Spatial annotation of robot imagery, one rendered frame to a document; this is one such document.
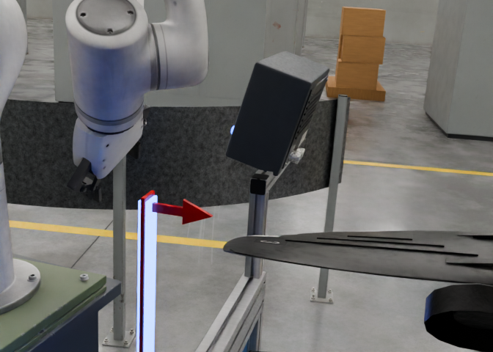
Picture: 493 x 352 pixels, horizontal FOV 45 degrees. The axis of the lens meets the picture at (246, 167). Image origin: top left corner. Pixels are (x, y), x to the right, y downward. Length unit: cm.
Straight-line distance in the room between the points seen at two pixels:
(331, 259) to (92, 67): 33
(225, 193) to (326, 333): 76
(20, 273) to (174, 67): 42
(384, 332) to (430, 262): 227
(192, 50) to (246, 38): 581
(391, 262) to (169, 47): 35
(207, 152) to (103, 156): 154
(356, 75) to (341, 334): 624
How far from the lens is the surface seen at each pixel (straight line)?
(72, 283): 92
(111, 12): 66
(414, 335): 278
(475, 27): 660
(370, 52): 857
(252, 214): 110
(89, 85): 68
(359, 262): 47
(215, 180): 235
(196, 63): 69
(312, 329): 268
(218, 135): 231
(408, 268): 47
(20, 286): 91
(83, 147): 79
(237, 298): 108
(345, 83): 861
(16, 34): 87
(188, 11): 68
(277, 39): 474
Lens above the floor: 138
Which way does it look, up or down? 16 degrees down
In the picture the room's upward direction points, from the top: 4 degrees clockwise
